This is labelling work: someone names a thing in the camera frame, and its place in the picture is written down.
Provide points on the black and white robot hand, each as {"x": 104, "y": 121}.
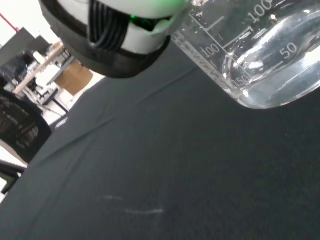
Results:
{"x": 75, "y": 15}

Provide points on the brown cardboard box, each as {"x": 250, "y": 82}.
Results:
{"x": 73, "y": 78}

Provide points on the clear cloth clip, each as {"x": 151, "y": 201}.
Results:
{"x": 61, "y": 123}

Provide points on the black mesh chair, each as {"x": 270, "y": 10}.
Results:
{"x": 17, "y": 125}

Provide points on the black bench cloth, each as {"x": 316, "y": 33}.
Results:
{"x": 175, "y": 162}

